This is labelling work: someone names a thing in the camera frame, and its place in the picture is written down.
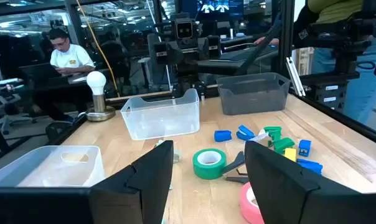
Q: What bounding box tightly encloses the grey translucent plastic bin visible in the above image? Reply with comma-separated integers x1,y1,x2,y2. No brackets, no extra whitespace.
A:
216,72,291,116

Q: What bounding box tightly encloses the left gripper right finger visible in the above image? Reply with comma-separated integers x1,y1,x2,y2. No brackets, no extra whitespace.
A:
243,140,320,224

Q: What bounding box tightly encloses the black diagonal strut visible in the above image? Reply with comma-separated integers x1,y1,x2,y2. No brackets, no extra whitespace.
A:
234,18,283,75

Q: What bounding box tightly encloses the silver aluminium bracket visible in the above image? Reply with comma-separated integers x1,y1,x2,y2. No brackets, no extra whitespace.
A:
285,57,306,97

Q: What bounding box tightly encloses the yellow extension cord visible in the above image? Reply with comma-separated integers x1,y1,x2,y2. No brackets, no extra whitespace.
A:
75,0,120,98

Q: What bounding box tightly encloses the dark grey staple remover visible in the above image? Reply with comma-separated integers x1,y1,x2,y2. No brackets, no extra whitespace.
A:
221,151,250,184

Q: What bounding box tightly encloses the green tape roll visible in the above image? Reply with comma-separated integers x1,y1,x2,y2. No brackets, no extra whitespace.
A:
192,148,228,180

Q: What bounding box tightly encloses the white bulb table lamp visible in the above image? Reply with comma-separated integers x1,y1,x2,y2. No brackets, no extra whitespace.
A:
85,70,116,122

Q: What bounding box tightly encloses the black equipment box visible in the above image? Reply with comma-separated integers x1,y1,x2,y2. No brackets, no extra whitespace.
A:
299,71,362,113

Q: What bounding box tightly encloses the person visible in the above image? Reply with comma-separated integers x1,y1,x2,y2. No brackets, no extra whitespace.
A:
253,0,376,125
47,27,97,77

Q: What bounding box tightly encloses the black background equipment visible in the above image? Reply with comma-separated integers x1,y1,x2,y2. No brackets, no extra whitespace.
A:
295,12,376,77

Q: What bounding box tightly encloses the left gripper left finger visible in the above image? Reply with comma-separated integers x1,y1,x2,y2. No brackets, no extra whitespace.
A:
88,139,175,224

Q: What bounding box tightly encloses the black upright frame post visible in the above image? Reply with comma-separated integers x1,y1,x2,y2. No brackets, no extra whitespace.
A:
278,0,296,77

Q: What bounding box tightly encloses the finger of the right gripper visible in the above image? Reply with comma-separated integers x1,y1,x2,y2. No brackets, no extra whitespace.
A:
197,37,210,60
166,40,184,65

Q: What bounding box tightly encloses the wall monitor screen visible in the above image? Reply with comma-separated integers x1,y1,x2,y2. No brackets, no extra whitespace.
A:
197,0,245,15

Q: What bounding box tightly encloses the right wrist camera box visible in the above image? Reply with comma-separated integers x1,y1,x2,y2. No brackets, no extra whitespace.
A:
174,19,195,40

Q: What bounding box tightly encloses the pink tape roll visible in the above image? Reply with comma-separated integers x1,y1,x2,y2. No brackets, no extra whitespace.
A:
239,182,265,224

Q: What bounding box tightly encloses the dark grey laptop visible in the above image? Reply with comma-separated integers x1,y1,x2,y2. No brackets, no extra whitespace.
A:
219,46,279,68

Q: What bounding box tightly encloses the black laptop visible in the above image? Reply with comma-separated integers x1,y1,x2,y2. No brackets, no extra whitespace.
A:
19,63,70,85

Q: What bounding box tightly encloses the clear plastic bin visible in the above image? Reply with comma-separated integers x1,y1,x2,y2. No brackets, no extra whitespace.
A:
0,145,105,188
120,88,200,141

